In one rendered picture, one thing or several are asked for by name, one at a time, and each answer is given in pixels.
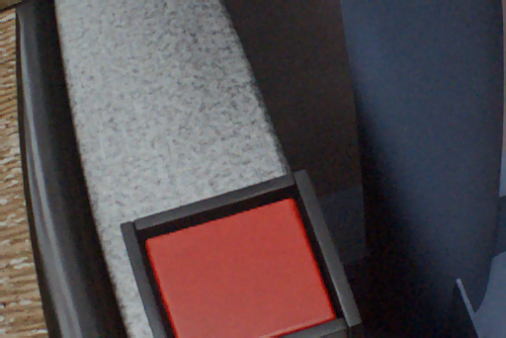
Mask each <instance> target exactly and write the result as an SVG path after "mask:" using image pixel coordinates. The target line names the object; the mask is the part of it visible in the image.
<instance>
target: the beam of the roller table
mask: <svg viewBox="0 0 506 338"><path fill-rule="evenodd" d="M53 4H54V10H55V17H56V19H55V20H56V22H57V25H56V26H57V33H58V40H59V47H60V54H61V58H62V59H61V62H62V66H63V68H62V69H63V73H64V80H65V84H66V86H65V88H66V91H67V95H68V96H67V100H68V103H69V111H70V115H71V119H72V125H73V129H74V134H75V137H74V138H75V142H76V146H77V149H78V153H79V161H80V165H81V170H82V174H83V178H84V182H85V186H86V193H87V198H88V202H89V205H90V210H91V214H92V217H93V221H94V225H95V229H96V233H97V236H98V239H99V241H100V246H101V250H102V253H103V257H104V261H105V265H106V269H107V273H108V276H109V278H110V281H111V285H112V289H113V292H114V296H115V300H116V302H117V304H118V307H119V311H120V314H121V319H122V322H123V324H124V326H125V330H126V336H127V338H154V336H153V334H152V333H151V330H150V326H149V323H148V319H147V315H146V313H145V311H144V309H143V305H142V301H141V298H140V294H139V290H138V287H137V286H136V284H135V280H134V276H133V272H132V268H131V265H130V262H129V258H128V256H127V252H126V248H125V245H124V241H123V237H122V233H121V229H120V224H121V223H123V222H125V221H128V220H132V222H134V221H135V220H136V219H138V218H141V217H144V216H147V215H151V214H154V213H157V212H161V211H166V210H170V209H173V208H175V207H179V206H182V205H185V204H189V203H192V202H195V201H199V200H202V199H205V198H209V197H212V196H215V195H219V194H223V193H226V192H229V191H233V190H236V189H239V188H244V187H247V186H250V185H254V184H257V183H260V182H265V181H268V179H271V178H275V177H278V176H281V175H285V174H289V173H292V174H294V172H293V169H292V166H291V164H290V161H289V159H288V156H287V155H286V153H285V151H284V148H283V145H282V143H281V140H280V137H279V134H278V131H277V129H276V126H275V123H274V121H273V118H272V115H271V113H270V110H269V108H268V105H267V102H266V101H265V99H264V96H263V93H262V91H261V88H260V85H259V83H258V80H257V78H256V75H255V72H254V70H253V67H252V65H251V63H250V60H249V58H248V55H247V52H246V50H245V47H244V44H243V42H242V40H241V37H240V35H239V33H238V31H237V29H236V26H235V24H234V21H233V19H232V17H231V14H230V12H229V10H228V7H227V5H226V3H225V0H54V1H53Z"/></svg>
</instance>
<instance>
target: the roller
mask: <svg viewBox="0 0 506 338"><path fill-rule="evenodd" d="M12 9H16V11H17V12H18V16H19V20H20V23H21V60H22V62H21V67H22V71H21V74H22V88H23V90H22V96H23V111H24V114H23V118H24V125H25V129H24V133H25V141H26V155H27V162H28V170H29V185H30V193H31V201H32V208H33V216H34V223H35V231H36V237H37V241H38V247H39V253H40V260H41V266H42V274H43V281H44V286H45V289H46V296H47V302H48V304H49V310H50V316H51V318H52V324H53V330H54V332H55V338H112V336H111V333H110V329H109V325H108V322H107V320H106V318H105V313H104V309H103V307H102V303H101V301H100V299H99V295H98V291H97V287H96V283H95V279H94V277H93V275H92V271H91V267H90V263H89V258H88V254H87V251H86V246H85V242H84V238H83V234H82V231H81V228H80V224H79V220H78V216H77V212H76V206H75V201H74V197H73V193H72V188H71V185H70V181H69V176H68V172H67V168H66V159H65V155H64V152H63V147H62V139H61V135H60V130H59V129H60V127H59V123H58V118H57V111H56V106H55V104H56V103H55V100H54V96H53V95H54V91H53V88H52V79H51V72H50V64H49V57H48V49H47V41H46V35H45V24H44V16H43V10H42V9H43V7H42V0H24V1H21V2H20V3H17V4H14V5H11V6H9V7H7V8H5V9H3V10H0V14H3V13H5V12H7V11H9V10H12Z"/></svg>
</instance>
